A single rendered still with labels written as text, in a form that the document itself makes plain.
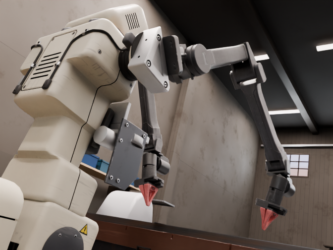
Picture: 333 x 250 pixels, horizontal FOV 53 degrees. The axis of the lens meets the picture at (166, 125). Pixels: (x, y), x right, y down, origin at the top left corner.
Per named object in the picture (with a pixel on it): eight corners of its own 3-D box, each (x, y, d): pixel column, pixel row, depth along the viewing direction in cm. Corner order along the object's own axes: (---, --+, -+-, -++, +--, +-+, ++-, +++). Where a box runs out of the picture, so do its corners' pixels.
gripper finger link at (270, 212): (255, 226, 128) (263, 203, 129) (272, 233, 123) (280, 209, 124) (247, 223, 123) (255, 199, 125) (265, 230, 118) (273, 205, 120)
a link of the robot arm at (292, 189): (264, 159, 131) (287, 157, 126) (276, 169, 139) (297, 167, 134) (264, 190, 126) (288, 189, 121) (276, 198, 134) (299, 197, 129)
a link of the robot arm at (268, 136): (227, 73, 119) (256, 65, 113) (233, 68, 124) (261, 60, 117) (264, 176, 130) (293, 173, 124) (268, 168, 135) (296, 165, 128)
